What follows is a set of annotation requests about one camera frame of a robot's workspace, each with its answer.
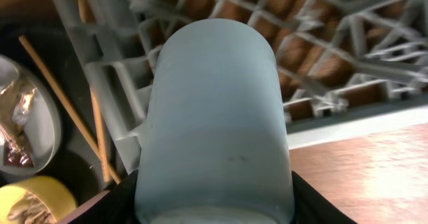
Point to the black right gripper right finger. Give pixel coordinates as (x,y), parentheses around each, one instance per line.
(312,208)

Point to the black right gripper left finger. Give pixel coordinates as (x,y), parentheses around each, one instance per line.
(114,206)

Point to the yellow bowl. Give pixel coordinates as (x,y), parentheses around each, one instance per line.
(47,190)

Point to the food scraps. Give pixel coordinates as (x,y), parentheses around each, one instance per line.
(30,212)

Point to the light blue plastic cup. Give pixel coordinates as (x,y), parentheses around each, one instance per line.
(215,147)

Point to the gold brown snack wrapper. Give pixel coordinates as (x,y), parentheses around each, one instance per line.
(16,102)

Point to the round black serving tray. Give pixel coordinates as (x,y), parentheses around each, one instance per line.
(75,163)

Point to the left wooden chopstick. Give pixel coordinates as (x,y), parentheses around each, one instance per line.
(66,103)

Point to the wooden chopstick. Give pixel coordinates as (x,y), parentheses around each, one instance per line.
(101,137)
(66,103)

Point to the grey round plate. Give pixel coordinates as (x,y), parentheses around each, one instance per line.
(43,126)

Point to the right wooden chopstick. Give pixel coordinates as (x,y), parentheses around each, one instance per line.
(101,137)

